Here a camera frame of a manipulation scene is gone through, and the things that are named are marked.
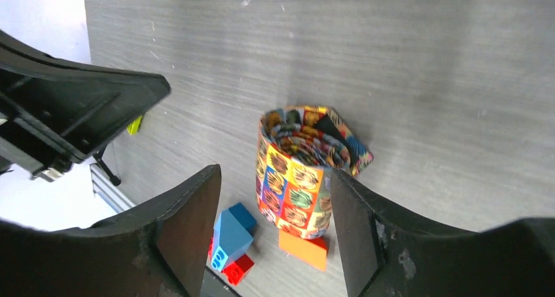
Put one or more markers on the colourful shell pattern tie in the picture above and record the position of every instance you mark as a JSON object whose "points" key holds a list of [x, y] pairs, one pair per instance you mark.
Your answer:
{"points": [[299, 146]]}

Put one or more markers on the blue lego brick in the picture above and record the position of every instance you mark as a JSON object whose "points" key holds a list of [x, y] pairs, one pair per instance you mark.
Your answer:
{"points": [[233, 235]]}

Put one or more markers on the red lego brick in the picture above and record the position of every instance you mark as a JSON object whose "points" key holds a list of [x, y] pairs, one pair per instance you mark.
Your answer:
{"points": [[236, 271]]}

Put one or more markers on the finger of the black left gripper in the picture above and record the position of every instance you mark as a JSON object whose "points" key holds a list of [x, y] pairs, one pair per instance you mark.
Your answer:
{"points": [[56, 113]]}

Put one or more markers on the lime green lego plate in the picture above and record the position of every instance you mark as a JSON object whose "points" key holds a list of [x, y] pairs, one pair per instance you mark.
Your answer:
{"points": [[135, 126]]}

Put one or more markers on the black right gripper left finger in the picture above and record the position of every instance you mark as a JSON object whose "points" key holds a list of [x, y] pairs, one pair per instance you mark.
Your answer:
{"points": [[157, 248]]}

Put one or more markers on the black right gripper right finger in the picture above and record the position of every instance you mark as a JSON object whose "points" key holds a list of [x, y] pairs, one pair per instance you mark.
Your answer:
{"points": [[389, 250]]}

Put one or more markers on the small orange lego brick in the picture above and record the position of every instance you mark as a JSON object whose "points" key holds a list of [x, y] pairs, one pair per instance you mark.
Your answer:
{"points": [[311, 251]]}

